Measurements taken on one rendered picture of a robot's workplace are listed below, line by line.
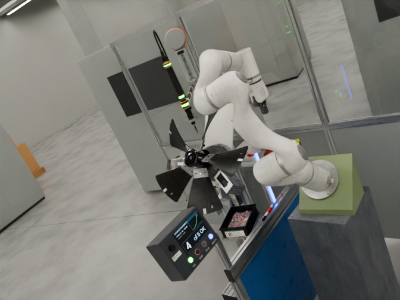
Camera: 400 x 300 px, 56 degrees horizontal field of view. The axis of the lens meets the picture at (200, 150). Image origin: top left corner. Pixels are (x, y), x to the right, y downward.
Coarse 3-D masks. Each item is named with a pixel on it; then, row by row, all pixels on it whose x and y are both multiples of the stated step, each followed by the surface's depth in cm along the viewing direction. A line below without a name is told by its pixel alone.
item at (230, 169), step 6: (234, 150) 227; (240, 150) 222; (246, 150) 219; (216, 156) 229; (222, 156) 226; (228, 156) 223; (234, 156) 221; (240, 156) 218; (210, 162) 226; (216, 162) 223; (222, 162) 221; (228, 162) 218; (234, 162) 216; (240, 162) 214; (222, 168) 217; (228, 168) 215; (234, 168) 214; (228, 174) 213
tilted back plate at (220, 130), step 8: (232, 104) 256; (224, 112) 260; (232, 112) 255; (216, 120) 264; (224, 120) 259; (208, 128) 268; (216, 128) 263; (224, 128) 258; (232, 128) 253; (208, 136) 267; (216, 136) 262; (224, 136) 256; (232, 136) 252; (208, 144) 265; (224, 144) 255; (232, 144) 251
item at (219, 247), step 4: (220, 240) 179; (216, 244) 177; (220, 244) 178; (216, 248) 179; (220, 248) 178; (220, 252) 179; (224, 252) 180; (220, 256) 180; (224, 256) 180; (228, 256) 182; (224, 260) 180; (228, 260) 182; (224, 264) 182; (228, 264) 181; (228, 268) 182
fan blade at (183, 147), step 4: (172, 120) 254; (172, 124) 255; (172, 128) 256; (176, 128) 250; (172, 132) 257; (176, 132) 251; (172, 136) 260; (176, 136) 253; (180, 136) 247; (176, 140) 256; (180, 140) 249; (172, 144) 265; (176, 144) 259; (180, 144) 252; (184, 144) 246; (180, 148) 257; (184, 148) 250
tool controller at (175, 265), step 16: (192, 208) 165; (176, 224) 158; (192, 224) 162; (208, 224) 167; (160, 240) 152; (176, 240) 155; (192, 240) 159; (208, 240) 164; (160, 256) 153; (176, 256) 152; (192, 256) 157; (176, 272) 152
